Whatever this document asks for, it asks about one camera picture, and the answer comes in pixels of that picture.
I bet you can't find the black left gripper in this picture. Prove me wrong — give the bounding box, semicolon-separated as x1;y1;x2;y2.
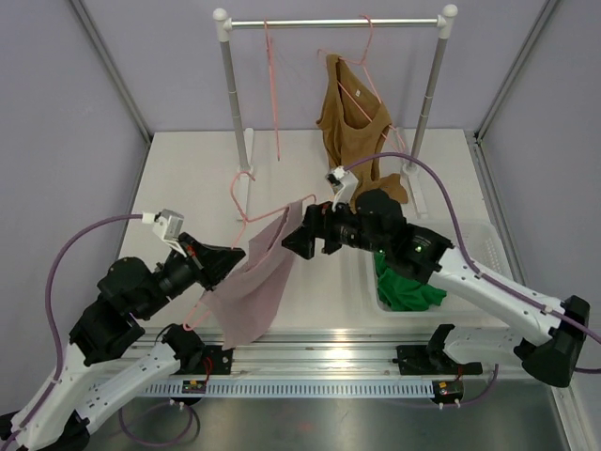
136;231;246;319

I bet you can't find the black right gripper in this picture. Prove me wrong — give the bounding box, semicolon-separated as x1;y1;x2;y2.
284;194;390;258

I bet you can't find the pink tank top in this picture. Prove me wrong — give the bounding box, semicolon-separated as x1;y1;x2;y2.
200;200;303;350

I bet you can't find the green tank top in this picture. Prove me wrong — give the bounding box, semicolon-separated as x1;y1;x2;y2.
374;254;447;312

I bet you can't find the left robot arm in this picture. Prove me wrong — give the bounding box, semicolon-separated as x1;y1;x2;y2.
1;233;245;450

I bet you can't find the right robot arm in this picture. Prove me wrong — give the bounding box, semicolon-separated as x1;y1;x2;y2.
282;190;592;388

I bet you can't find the pink hanger with brown top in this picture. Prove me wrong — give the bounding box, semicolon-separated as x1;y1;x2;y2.
338;14;407;153

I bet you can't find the brown tank top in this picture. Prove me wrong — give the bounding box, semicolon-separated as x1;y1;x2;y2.
316;54;408;204

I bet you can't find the white plastic basket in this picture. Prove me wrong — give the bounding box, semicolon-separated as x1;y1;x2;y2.
365;220;517;319

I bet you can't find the white clothes rack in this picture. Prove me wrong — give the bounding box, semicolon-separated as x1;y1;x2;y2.
213;5;458;217

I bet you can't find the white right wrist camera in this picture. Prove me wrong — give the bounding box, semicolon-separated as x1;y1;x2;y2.
326;166;359;211

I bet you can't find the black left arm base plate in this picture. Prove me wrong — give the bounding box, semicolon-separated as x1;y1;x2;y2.
182;345;234;376

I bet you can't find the aluminium mounting rail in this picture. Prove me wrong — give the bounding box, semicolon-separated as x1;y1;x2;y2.
63;327;522;377

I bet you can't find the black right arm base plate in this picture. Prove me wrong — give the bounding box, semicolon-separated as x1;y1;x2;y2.
396;345;456;376

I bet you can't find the white slotted cable duct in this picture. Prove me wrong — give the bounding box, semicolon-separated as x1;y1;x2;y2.
140;380;434;398

